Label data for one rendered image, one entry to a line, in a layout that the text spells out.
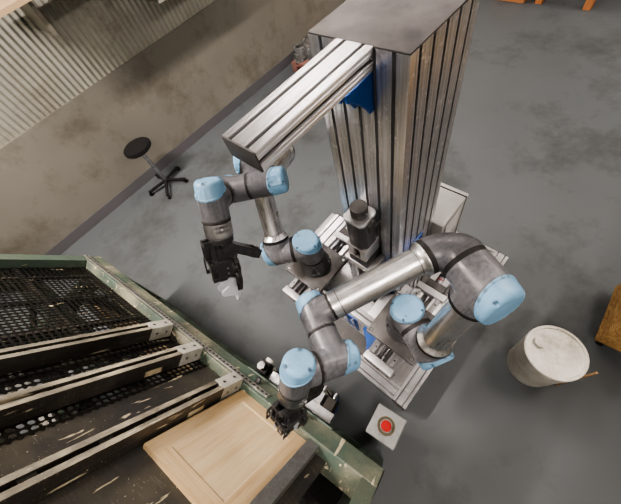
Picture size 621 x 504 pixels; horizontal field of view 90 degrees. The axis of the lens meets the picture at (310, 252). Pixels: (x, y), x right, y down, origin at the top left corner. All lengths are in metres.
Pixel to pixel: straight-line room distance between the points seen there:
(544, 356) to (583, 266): 0.99
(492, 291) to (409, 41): 0.52
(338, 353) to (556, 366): 1.62
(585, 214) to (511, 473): 1.97
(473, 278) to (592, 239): 2.39
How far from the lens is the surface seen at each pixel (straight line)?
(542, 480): 2.49
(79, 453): 1.21
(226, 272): 0.88
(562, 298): 2.80
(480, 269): 0.78
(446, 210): 1.41
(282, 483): 1.28
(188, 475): 1.23
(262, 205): 1.29
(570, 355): 2.25
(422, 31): 0.72
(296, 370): 0.69
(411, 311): 1.14
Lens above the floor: 2.34
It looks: 57 degrees down
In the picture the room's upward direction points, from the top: 23 degrees counter-clockwise
